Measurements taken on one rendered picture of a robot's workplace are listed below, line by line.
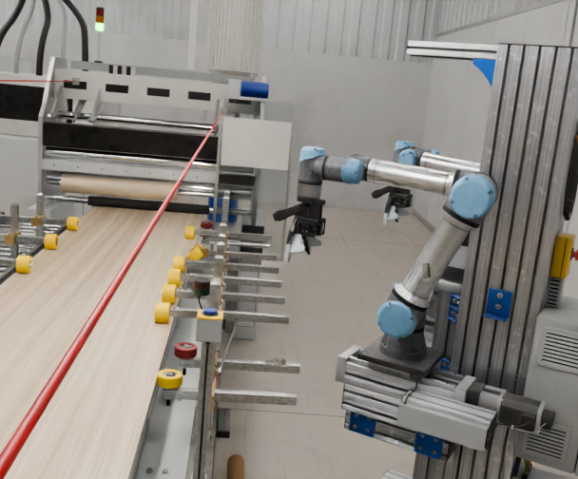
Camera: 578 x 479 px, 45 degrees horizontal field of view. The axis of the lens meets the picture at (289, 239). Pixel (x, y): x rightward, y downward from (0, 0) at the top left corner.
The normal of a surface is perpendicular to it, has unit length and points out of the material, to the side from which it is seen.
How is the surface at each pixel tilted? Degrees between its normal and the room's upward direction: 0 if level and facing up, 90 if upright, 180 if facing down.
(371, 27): 90
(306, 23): 90
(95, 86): 90
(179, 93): 90
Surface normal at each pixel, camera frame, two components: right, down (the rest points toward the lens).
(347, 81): 0.03, 0.22
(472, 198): -0.30, 0.06
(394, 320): -0.42, 0.28
